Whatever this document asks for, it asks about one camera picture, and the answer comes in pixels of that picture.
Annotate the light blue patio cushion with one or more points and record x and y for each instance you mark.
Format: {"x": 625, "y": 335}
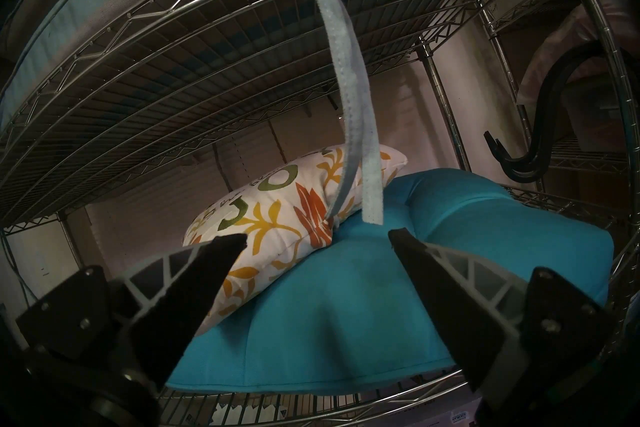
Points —
{"x": 350, "y": 81}

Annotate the white zigzag edged envelope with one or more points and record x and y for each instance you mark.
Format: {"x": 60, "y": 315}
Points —
{"x": 240, "y": 415}

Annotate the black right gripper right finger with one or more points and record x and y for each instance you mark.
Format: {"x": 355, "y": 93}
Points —
{"x": 465, "y": 321}

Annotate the floral print throw pillow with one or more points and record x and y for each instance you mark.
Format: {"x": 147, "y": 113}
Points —
{"x": 270, "y": 226}

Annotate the black metal hook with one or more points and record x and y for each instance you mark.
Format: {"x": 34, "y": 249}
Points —
{"x": 550, "y": 96}

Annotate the pink plastic bag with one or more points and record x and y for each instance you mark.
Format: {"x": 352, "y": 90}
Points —
{"x": 570, "y": 46}

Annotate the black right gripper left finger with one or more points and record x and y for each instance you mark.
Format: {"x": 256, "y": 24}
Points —
{"x": 170, "y": 311}

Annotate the teal seat cushion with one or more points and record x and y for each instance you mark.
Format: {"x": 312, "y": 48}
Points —
{"x": 350, "y": 311}

